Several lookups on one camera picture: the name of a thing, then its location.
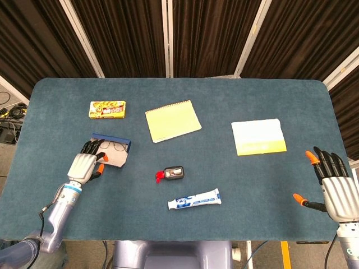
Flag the blue and white box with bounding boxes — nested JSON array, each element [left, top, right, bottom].
[[91, 133, 132, 169]]

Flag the black yellow cable bundle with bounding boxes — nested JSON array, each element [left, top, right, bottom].
[[0, 102, 29, 122]]

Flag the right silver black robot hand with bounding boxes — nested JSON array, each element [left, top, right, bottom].
[[292, 146, 359, 224]]

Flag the white table leg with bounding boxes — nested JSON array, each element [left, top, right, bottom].
[[245, 240, 255, 269]]

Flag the yellow red snack box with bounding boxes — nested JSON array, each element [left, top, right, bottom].
[[89, 100, 126, 119]]

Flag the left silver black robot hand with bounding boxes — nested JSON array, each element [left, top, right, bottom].
[[67, 138, 109, 185]]

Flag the black bottle red cap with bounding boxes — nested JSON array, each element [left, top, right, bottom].
[[154, 165, 186, 184]]

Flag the white blue toothpaste tube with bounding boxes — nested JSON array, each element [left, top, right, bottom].
[[167, 188, 222, 211]]

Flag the lavender robot torso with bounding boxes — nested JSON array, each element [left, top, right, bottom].
[[113, 240, 233, 269]]

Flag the dark brown curtain panel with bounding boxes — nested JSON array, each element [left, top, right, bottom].
[[0, 0, 98, 99], [328, 54, 359, 161], [70, 0, 167, 78], [172, 0, 263, 78], [242, 0, 359, 82]]

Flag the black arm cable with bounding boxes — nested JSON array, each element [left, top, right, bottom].
[[324, 234, 339, 269], [26, 196, 61, 269]]

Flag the blue felt table cover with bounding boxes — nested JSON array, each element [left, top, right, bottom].
[[0, 77, 359, 242]]

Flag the white yellow booklet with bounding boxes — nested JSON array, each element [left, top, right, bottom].
[[231, 118, 288, 156]]

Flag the yellow spiral notepad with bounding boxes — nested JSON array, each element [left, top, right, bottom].
[[145, 99, 202, 144]]

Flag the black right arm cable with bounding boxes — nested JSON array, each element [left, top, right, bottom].
[[324, 234, 339, 269]]

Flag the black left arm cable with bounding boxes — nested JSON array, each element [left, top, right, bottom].
[[26, 196, 61, 269]]

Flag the white partition frame post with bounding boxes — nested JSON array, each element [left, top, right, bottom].
[[161, 0, 174, 78], [322, 46, 359, 90], [0, 74, 30, 106], [58, 0, 105, 78], [233, 0, 270, 79]]

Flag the yellow floor tape strip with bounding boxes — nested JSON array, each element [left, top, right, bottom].
[[280, 240, 291, 269]]

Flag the black foot pedal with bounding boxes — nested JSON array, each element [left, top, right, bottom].
[[0, 127, 21, 145]]

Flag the thin wire eyeglasses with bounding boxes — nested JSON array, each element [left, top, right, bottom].
[[99, 141, 128, 152]]

